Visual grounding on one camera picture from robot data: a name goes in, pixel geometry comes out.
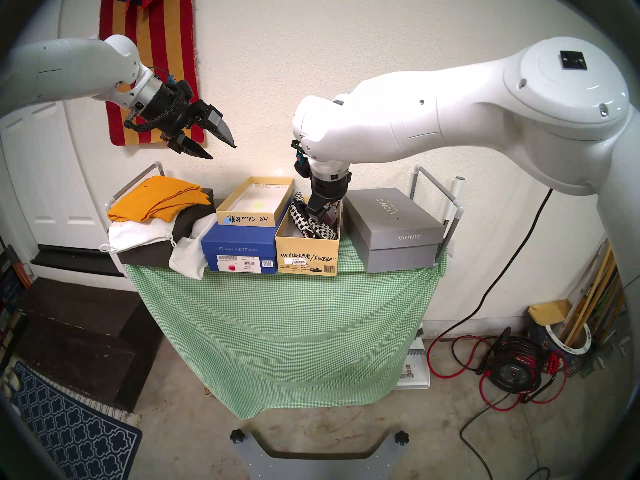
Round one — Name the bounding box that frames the bundle of wooden sticks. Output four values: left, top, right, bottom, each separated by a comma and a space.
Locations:
565, 241, 618, 345

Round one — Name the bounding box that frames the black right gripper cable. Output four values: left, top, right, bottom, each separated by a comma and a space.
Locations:
291, 140, 312, 179

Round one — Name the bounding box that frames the tan shoe box lid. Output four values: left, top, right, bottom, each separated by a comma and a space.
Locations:
216, 176, 295, 228

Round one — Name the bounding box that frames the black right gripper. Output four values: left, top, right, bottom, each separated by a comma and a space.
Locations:
306, 171, 352, 220

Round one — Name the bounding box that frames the red black power cord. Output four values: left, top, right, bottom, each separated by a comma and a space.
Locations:
426, 188, 568, 412

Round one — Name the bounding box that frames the black red cable reel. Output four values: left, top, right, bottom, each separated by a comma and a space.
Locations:
487, 329, 543, 395

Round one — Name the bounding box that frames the black braided left gripper cable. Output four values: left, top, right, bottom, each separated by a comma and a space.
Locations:
123, 90, 187, 134

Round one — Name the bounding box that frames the white plastic pipe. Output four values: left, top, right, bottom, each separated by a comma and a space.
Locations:
452, 176, 466, 225

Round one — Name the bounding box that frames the red yellow striped flag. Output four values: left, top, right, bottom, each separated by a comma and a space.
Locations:
99, 0, 206, 146

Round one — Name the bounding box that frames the grey pipe rack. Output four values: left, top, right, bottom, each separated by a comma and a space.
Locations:
411, 165, 466, 262

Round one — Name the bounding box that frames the blue patterned rug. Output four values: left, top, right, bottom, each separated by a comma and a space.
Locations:
0, 361, 143, 480

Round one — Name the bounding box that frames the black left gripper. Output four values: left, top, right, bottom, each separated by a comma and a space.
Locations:
144, 78, 237, 160

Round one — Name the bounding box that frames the black floor cable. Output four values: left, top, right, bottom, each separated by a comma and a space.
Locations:
459, 399, 551, 480

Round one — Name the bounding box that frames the grey Vionic shoe box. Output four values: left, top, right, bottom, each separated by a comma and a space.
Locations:
342, 187, 447, 274

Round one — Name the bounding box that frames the orange folded cloth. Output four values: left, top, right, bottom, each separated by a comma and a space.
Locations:
107, 176, 212, 223

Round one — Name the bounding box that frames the houndstooth slingback heel shoe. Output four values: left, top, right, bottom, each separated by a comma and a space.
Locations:
310, 204, 341, 241
291, 191, 326, 237

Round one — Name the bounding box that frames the dark wooden step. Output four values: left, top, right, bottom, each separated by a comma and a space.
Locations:
15, 276, 163, 412

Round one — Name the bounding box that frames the white drawstring dust bag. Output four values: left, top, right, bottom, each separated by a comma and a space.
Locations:
169, 213, 218, 281
100, 219, 177, 255

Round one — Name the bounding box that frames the wooden pole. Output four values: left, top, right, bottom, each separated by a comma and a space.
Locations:
575, 264, 628, 345

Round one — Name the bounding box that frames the blue white painted pot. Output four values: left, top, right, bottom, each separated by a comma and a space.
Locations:
530, 321, 593, 370

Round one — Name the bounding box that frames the tan open shoe box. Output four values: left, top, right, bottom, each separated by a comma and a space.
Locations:
275, 199, 342, 276

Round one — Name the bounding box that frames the blue Stuart Weitzman shoe box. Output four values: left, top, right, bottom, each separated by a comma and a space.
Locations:
201, 204, 293, 274

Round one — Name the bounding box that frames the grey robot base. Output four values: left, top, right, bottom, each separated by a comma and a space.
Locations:
230, 429, 410, 480

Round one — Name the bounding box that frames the white panel door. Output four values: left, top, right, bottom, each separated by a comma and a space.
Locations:
0, 101, 118, 277

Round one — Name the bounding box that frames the grey table side rail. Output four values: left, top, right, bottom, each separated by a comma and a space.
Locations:
102, 161, 165, 212

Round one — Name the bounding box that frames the dark brown box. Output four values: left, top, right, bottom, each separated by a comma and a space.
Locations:
117, 188, 216, 267

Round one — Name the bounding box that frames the green checkered tablecloth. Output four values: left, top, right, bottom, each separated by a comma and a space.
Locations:
124, 234, 447, 420

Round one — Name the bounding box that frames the white appliance under table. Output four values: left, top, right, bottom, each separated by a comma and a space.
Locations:
395, 324, 431, 391

